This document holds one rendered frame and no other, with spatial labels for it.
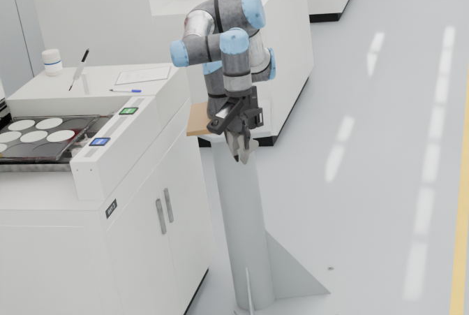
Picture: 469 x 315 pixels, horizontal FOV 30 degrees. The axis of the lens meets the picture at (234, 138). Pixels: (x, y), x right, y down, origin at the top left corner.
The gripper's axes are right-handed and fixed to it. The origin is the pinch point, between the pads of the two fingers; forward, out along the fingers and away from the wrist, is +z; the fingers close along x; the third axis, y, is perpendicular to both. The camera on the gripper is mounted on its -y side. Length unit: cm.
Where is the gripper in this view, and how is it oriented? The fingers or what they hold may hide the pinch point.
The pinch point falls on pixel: (239, 159)
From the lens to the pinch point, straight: 242.2
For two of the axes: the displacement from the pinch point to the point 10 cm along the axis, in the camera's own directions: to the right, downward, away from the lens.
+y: 7.5, -2.9, 5.9
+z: 0.9, 9.3, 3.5
